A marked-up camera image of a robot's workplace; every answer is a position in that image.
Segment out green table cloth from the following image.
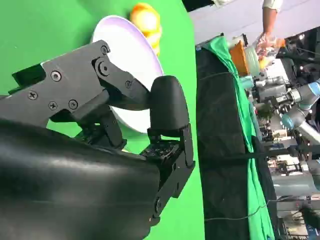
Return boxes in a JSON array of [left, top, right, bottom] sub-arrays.
[[0, 0, 206, 240]]

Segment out thin white cable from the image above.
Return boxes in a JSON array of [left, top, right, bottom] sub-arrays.
[[204, 199, 270, 222]]

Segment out black fabric panel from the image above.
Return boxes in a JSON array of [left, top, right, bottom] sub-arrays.
[[195, 46, 279, 240]]

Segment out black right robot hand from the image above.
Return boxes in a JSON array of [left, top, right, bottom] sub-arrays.
[[0, 39, 196, 240]]

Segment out orange cushion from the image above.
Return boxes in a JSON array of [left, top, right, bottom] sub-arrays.
[[229, 39, 251, 76]]

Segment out orange white toy bread roll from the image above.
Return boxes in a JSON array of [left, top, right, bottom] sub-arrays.
[[144, 26, 163, 56], [129, 2, 161, 34]]

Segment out person's hand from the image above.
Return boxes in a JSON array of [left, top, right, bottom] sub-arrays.
[[255, 31, 277, 52]]

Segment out lilac plate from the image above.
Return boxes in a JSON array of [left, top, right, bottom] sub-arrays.
[[91, 14, 165, 135]]

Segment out green cloth on black panel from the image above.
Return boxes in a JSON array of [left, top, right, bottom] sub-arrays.
[[201, 35, 276, 240]]

